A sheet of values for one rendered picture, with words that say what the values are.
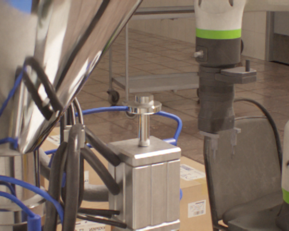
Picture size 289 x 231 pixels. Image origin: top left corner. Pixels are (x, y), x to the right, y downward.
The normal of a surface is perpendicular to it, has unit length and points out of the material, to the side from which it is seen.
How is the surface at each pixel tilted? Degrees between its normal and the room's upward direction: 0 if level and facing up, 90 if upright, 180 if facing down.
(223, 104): 99
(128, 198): 90
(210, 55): 90
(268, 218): 0
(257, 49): 90
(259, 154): 77
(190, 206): 90
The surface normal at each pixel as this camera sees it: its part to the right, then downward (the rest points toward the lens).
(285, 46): -0.86, 0.13
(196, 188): 0.53, 0.21
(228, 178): 0.70, -0.06
